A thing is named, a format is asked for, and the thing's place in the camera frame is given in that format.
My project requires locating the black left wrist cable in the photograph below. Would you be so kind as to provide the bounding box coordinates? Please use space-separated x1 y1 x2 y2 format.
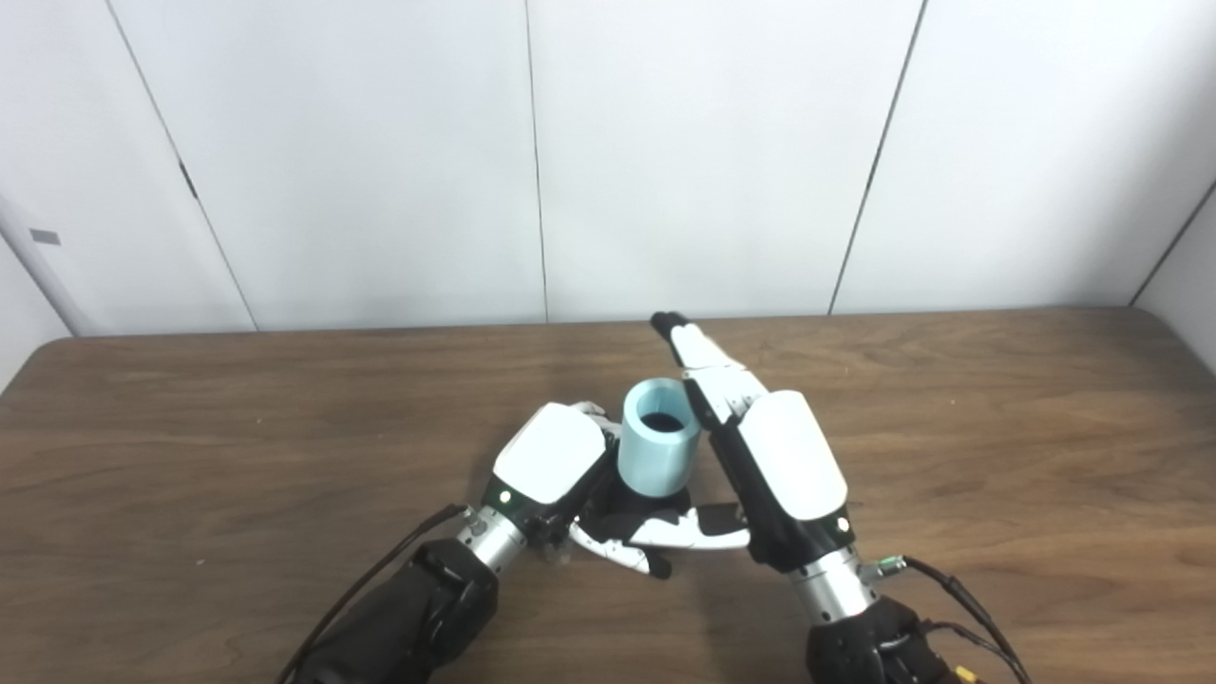
277 503 471 684

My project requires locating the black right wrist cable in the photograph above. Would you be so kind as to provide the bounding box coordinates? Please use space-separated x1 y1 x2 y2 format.
860 554 1035 684

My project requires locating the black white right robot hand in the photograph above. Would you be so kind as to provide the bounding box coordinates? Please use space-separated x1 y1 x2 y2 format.
616 311 858 574

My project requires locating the light-blue cylindrical hose piece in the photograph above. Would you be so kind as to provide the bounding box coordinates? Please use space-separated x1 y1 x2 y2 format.
617 377 702 496

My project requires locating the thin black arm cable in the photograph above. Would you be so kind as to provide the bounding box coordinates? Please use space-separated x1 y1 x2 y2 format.
917 619 1008 684

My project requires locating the black funnel-shaped nozzle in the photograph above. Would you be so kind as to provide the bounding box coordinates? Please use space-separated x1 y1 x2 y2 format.
581 472 693 552

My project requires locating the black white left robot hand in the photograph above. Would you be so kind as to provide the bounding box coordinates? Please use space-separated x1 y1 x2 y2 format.
480 400 674 580

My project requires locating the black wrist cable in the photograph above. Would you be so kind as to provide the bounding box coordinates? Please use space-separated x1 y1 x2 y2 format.
277 503 471 684
860 554 1035 684

